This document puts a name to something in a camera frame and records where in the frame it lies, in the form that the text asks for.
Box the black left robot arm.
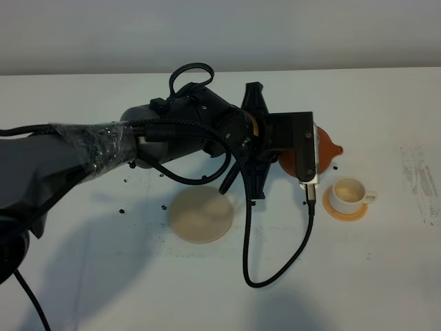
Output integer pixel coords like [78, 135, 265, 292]
[1, 83, 274, 280]

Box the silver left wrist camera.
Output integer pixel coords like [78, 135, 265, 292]
[267, 110, 323, 187]

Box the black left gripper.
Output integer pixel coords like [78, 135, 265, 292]
[161, 82, 276, 199]

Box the brown clay teapot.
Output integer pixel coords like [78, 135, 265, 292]
[278, 127, 343, 178]

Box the orange coaster near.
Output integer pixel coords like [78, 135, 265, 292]
[322, 187, 368, 222]

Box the braided black camera cable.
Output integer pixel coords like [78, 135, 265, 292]
[130, 117, 317, 289]

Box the thin black left cable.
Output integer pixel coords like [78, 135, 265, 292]
[129, 62, 242, 196]

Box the beige round teapot coaster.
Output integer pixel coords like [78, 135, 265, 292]
[169, 186, 234, 243]

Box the white teacup near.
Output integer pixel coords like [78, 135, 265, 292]
[328, 177, 378, 214]

